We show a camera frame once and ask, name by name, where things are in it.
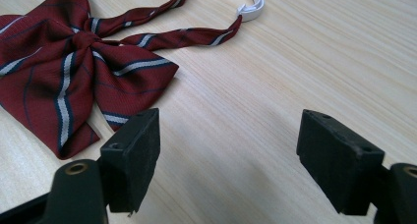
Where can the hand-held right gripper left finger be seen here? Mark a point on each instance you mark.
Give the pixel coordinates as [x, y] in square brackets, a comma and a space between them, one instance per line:
[131, 158]

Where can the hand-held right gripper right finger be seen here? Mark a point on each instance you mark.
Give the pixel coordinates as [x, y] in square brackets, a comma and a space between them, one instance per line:
[341, 165]

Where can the red striped bow tie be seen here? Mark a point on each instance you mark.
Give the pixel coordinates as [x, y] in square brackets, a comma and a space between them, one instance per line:
[82, 73]

